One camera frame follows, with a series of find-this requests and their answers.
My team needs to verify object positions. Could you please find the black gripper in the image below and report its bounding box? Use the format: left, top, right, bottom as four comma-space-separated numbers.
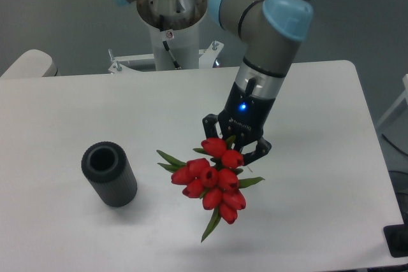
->
202, 81, 275, 166

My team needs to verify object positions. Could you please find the red tulip bouquet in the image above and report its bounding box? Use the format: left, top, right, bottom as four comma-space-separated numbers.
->
157, 136, 264, 241

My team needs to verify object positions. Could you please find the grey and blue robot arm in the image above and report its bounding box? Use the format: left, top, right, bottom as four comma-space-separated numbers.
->
114, 0, 314, 164

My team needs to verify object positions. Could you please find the dark grey ribbed vase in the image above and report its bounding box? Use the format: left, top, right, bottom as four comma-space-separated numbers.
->
81, 141, 138, 208

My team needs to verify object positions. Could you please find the black device at table corner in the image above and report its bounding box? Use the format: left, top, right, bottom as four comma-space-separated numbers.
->
383, 224, 407, 258

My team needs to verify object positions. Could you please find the white chair backrest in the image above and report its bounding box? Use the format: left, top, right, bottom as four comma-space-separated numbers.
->
1, 49, 60, 80

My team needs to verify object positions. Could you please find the black cable on pedestal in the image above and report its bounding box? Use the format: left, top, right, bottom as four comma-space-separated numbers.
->
159, 13, 182, 70

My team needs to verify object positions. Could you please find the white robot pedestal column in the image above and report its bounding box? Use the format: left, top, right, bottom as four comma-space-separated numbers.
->
136, 0, 208, 71

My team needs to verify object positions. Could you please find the black cable on floor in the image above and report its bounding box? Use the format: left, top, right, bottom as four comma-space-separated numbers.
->
381, 134, 408, 155

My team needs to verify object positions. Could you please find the white furniture frame at right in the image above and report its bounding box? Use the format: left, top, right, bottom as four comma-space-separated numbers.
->
375, 75, 407, 134

